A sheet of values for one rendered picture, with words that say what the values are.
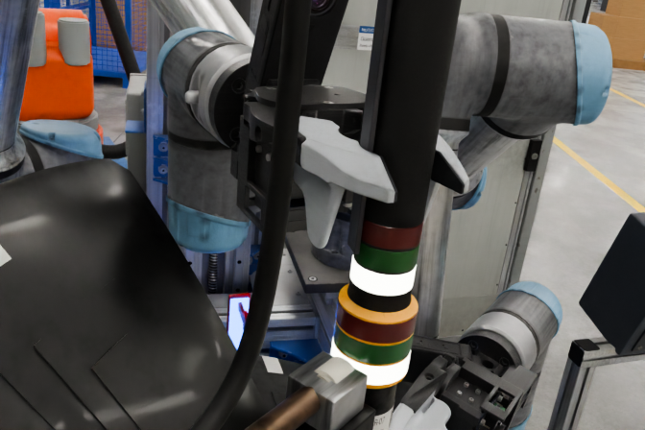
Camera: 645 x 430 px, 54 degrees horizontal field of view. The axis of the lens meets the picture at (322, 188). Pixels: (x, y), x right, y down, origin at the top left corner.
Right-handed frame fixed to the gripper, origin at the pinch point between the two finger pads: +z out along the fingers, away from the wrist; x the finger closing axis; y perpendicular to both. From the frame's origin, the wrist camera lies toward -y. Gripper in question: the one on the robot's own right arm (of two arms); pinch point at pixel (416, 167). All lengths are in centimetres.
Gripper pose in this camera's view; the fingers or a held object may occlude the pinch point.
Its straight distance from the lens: 30.5
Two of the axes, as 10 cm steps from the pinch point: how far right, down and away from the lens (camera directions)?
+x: -8.8, 0.9, -4.6
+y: -0.9, 9.3, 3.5
